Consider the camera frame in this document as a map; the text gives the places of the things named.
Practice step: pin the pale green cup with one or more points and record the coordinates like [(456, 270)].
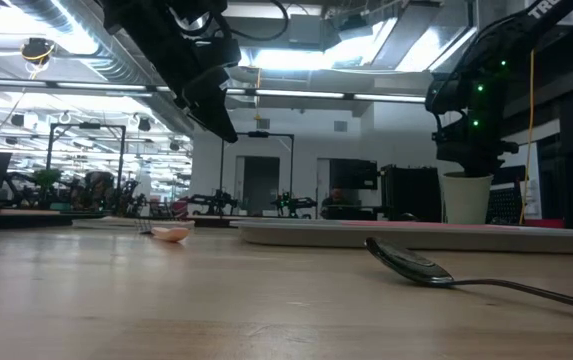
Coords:
[(466, 200)]

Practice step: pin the silver ventilation duct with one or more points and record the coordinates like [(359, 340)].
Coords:
[(116, 55)]

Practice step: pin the black cabinet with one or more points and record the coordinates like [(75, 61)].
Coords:
[(411, 192)]

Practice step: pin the black metal spoon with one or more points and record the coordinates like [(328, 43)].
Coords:
[(406, 262)]

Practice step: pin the green potted plant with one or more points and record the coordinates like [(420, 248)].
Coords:
[(47, 180)]

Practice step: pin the black gantry frame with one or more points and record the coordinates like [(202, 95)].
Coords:
[(291, 165), (122, 165)]

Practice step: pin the ceiling light tube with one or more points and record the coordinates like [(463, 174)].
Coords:
[(298, 93), (388, 98)]

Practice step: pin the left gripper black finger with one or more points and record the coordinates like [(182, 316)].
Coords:
[(216, 110)]

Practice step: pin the black background robot arm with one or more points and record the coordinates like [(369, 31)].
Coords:
[(213, 202), (293, 205)]

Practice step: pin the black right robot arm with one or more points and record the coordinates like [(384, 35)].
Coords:
[(486, 75)]

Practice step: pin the grey plastic tray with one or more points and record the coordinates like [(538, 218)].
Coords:
[(416, 240)]

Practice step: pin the person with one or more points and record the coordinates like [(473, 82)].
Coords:
[(336, 202)]

